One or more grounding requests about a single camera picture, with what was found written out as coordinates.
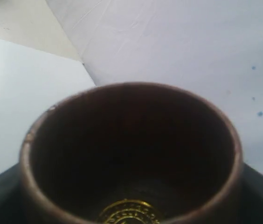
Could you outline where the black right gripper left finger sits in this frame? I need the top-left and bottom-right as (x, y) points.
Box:
(0, 163), (35, 224)

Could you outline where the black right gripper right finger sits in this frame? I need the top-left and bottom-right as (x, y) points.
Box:
(224, 164), (263, 224)

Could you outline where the gold coin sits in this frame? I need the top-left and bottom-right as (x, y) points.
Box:
(97, 199), (163, 224)

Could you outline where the brown wooden round cup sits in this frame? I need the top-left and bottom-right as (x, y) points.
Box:
(19, 82), (243, 224)

